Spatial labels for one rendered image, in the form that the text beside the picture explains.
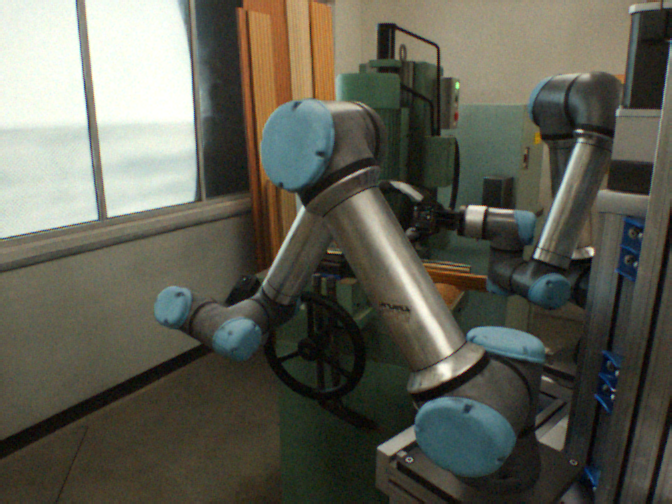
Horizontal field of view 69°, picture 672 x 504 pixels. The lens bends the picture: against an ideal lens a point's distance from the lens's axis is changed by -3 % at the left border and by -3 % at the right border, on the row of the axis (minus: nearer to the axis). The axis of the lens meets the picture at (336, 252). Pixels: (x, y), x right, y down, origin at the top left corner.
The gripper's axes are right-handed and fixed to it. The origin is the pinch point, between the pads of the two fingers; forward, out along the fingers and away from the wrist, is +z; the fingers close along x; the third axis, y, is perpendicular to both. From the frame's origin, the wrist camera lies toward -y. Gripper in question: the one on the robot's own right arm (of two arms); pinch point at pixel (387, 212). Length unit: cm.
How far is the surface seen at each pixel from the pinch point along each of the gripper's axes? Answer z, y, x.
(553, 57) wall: -22, -228, -99
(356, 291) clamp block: 4.7, 4.1, 20.3
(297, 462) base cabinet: 26, -13, 83
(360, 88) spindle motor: 11.4, -2.6, -31.0
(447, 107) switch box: -3, -38, -33
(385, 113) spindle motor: 5.8, -7.7, -25.6
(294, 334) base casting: 27.0, -6.2, 38.6
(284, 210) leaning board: 105, -126, 10
